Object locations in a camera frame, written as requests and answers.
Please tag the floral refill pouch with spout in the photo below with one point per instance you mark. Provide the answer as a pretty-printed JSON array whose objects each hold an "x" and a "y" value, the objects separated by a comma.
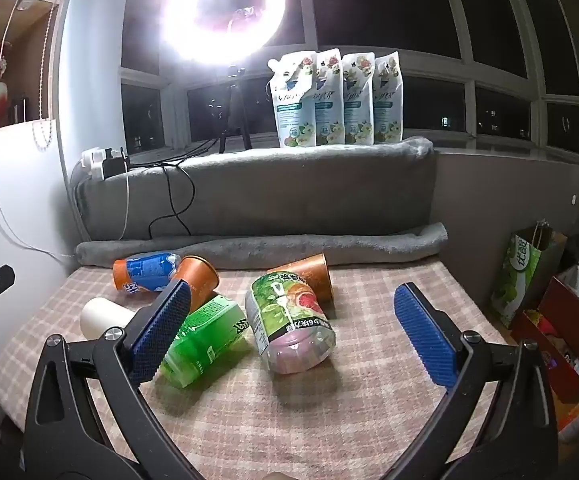
[{"x": 294, "y": 110}]

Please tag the white cup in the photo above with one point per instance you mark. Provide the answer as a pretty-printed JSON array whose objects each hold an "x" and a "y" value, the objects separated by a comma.
[{"x": 101, "y": 317}]

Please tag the plaid cloth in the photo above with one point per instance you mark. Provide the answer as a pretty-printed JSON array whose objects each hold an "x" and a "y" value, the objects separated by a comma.
[{"x": 369, "y": 410}]

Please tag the black tripod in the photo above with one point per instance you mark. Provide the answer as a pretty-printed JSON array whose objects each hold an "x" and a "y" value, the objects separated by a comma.
[{"x": 234, "y": 110}]

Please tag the orange paper cup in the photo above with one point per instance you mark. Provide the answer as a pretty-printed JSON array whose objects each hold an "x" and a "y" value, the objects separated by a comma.
[
  {"x": 312, "y": 275},
  {"x": 200, "y": 275}
]

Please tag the black power adapter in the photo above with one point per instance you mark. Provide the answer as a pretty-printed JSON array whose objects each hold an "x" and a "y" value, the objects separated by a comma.
[{"x": 115, "y": 165}]

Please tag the green and pink drink bottle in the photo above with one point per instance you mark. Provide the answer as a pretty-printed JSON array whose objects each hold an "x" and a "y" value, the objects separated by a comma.
[{"x": 284, "y": 320}]

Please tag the red cardboard box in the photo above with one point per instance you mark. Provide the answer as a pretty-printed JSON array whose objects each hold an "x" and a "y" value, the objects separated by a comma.
[{"x": 559, "y": 320}]

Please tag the white power strip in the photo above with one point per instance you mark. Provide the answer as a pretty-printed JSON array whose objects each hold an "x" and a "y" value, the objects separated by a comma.
[{"x": 91, "y": 162}]

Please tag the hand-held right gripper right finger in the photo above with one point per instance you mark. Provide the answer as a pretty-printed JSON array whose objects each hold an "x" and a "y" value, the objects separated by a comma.
[{"x": 424, "y": 340}]

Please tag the wooden shelf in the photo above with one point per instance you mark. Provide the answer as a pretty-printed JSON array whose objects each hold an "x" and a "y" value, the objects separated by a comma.
[{"x": 29, "y": 50}]

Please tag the green paper bag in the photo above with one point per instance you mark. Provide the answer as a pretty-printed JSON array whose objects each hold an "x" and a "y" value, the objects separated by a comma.
[{"x": 519, "y": 275}]

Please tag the orange and blue soda bottle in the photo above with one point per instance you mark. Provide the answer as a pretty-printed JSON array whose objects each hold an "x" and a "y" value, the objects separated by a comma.
[{"x": 144, "y": 272}]

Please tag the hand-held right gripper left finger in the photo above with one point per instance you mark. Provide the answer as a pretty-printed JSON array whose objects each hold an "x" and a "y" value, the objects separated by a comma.
[{"x": 162, "y": 332}]

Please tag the rolled grey blanket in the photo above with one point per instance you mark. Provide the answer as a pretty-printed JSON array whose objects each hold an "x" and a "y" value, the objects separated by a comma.
[{"x": 269, "y": 250}]

